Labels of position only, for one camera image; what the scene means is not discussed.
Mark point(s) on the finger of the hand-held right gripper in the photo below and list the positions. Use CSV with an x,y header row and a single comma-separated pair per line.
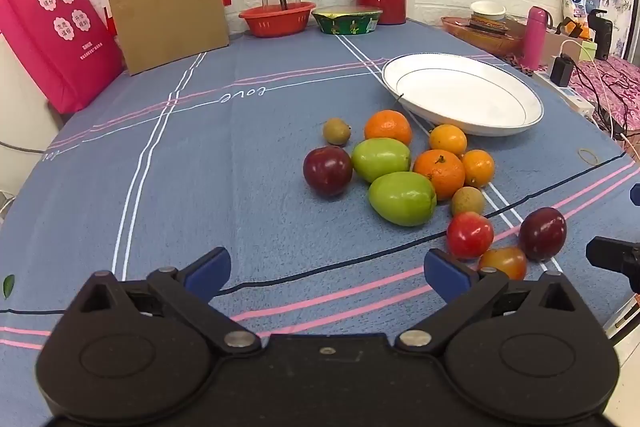
x,y
612,257
635,196

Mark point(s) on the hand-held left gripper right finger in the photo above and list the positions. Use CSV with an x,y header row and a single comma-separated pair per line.
x,y
445,274

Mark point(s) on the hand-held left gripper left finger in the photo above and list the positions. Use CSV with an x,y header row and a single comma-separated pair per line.
x,y
210,269

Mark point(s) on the red apple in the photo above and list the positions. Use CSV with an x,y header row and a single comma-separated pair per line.
x,y
469,234

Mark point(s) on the red and yellow fruit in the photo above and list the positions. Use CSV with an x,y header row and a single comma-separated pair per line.
x,y
502,262

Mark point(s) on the dark red plum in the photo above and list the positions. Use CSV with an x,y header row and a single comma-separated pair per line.
x,y
542,233
327,171

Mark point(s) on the small brown fruit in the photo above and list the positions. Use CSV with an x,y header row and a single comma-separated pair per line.
x,y
336,131
467,201

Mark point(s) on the green apple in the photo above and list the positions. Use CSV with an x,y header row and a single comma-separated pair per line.
x,y
381,159
402,198

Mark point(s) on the mandarin orange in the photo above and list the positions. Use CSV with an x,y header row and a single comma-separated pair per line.
x,y
440,174
388,127
478,168
448,140

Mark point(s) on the white plate with blue rim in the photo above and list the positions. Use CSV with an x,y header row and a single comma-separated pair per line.
x,y
460,92

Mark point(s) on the yellow rubber band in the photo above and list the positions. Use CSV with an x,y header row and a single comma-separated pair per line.
x,y
588,155

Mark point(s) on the pink patterned cloth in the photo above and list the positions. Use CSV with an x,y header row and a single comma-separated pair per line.
x,y
617,87

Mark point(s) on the white power strip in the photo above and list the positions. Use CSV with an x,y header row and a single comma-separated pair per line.
x,y
567,96

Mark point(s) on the black power adapter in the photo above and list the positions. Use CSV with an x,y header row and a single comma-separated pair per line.
x,y
562,71

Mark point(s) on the black device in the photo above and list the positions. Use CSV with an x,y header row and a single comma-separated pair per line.
x,y
600,34

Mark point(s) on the pink bottle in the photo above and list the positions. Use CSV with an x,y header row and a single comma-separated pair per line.
x,y
534,38

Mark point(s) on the orange snack packet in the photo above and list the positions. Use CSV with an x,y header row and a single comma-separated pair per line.
x,y
572,2

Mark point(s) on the patterned dish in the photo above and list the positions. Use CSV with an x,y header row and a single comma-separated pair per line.
x,y
487,25

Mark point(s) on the white cup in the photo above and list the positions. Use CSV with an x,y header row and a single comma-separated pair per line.
x,y
488,10

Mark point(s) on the red plastic basket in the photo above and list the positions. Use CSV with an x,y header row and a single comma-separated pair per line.
x,y
277,21

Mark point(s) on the cardboard box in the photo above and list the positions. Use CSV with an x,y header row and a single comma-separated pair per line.
x,y
165,12

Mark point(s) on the green printed bowl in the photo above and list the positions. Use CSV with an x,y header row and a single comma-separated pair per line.
x,y
347,23

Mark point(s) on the pink tote bag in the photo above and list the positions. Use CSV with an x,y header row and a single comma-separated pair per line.
x,y
45,37

